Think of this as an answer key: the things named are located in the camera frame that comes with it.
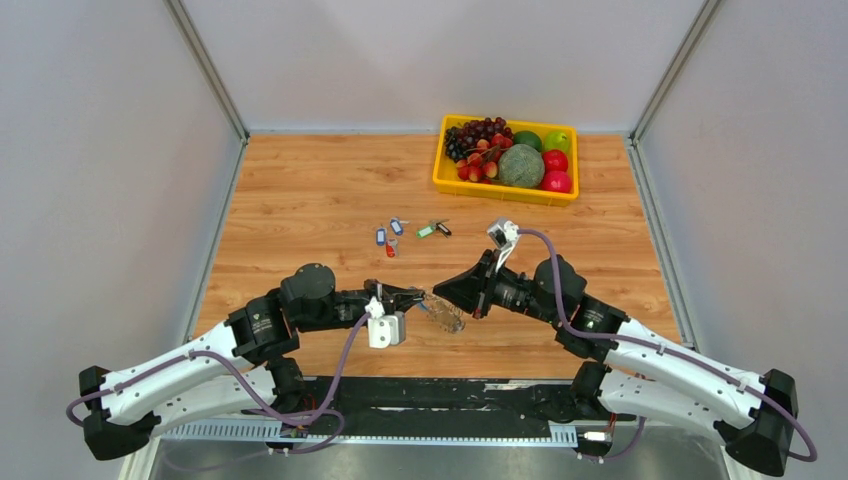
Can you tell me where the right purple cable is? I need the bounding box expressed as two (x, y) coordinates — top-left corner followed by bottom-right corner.
(516, 228), (819, 465)

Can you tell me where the yellow plastic fruit tray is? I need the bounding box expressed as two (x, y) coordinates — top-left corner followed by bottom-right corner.
(432, 114), (579, 206)

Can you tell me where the large keyring with small rings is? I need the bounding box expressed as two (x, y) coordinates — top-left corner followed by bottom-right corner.
(417, 288), (466, 334)

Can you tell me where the dark purple grape bunch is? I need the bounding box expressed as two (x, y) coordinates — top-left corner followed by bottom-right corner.
(443, 117), (514, 162)

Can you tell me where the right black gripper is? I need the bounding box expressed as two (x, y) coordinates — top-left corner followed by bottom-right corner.
(434, 248), (560, 325)

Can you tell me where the green tag key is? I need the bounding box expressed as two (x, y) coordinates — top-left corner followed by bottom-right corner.
(416, 225), (436, 238)

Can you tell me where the aluminium front rail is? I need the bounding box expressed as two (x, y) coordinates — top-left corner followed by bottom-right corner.
(119, 372), (730, 480)

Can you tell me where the aluminium corner post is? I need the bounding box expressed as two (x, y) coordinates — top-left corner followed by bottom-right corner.
(163, 0), (250, 145)
(629, 0), (724, 145)

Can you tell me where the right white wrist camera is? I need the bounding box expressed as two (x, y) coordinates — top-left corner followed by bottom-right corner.
(486, 218), (521, 271)

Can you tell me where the red tag key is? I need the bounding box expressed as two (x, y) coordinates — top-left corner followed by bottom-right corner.
(385, 238), (398, 258)

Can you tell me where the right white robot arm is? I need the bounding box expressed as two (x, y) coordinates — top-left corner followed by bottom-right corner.
(434, 250), (798, 477)

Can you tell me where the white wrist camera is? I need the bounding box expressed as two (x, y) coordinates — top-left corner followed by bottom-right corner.
(365, 297), (406, 349)
(486, 218), (521, 271)

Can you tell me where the green netted melon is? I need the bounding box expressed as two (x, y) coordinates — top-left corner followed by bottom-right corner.
(498, 144), (545, 188)

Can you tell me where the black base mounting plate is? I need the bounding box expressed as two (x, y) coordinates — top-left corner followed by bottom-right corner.
(308, 377), (610, 439)

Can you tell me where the left aluminium corner post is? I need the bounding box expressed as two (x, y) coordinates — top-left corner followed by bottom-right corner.
(163, 0), (250, 145)

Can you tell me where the dark green lime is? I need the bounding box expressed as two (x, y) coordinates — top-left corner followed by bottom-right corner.
(512, 130), (544, 152)

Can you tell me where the blue tag key left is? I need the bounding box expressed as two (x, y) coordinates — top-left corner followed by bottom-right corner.
(375, 227), (387, 246)

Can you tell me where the red apple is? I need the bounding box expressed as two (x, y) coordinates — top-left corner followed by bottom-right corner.
(539, 170), (573, 194)
(542, 149), (569, 172)

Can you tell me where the right aluminium corner post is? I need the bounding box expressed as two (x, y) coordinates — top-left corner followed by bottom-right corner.
(629, 0), (724, 145)

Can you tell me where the lower red apple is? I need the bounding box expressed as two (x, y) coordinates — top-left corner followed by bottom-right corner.
(539, 170), (573, 194)

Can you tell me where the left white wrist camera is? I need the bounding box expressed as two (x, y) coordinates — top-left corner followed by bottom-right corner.
(365, 297), (406, 349)

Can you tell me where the light green apple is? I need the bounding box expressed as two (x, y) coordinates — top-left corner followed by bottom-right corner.
(543, 130), (573, 153)

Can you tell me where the red cherries cluster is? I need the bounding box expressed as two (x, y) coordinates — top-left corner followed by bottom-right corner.
(446, 133), (514, 183)

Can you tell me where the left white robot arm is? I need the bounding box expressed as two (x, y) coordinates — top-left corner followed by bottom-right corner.
(66, 263), (426, 461)

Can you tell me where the upper red apple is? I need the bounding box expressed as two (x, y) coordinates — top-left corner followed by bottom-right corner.
(542, 149), (569, 172)

